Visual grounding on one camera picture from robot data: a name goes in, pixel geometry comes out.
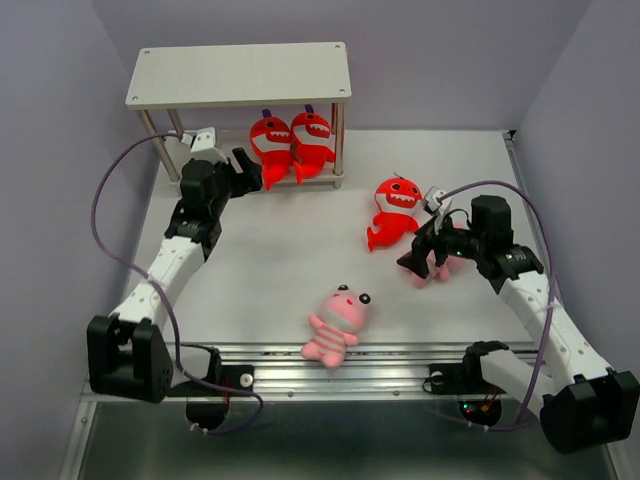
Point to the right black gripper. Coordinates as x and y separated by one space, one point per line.
415 260

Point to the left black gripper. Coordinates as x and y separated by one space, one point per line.
249 180

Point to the pink frog plush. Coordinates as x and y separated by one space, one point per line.
336 326
443 273

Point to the red shark plush purple tag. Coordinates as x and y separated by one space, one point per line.
271 139

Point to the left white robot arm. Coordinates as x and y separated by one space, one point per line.
127 354

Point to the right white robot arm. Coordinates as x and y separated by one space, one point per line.
580 400

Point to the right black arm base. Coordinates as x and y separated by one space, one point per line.
464 377

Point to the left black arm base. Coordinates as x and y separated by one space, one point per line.
206 363

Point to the white two-tier shelf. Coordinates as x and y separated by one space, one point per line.
255 75

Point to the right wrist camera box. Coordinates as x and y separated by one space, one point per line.
435 203

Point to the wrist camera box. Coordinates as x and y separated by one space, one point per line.
201 144
435 203

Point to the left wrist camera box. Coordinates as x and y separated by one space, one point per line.
201 144

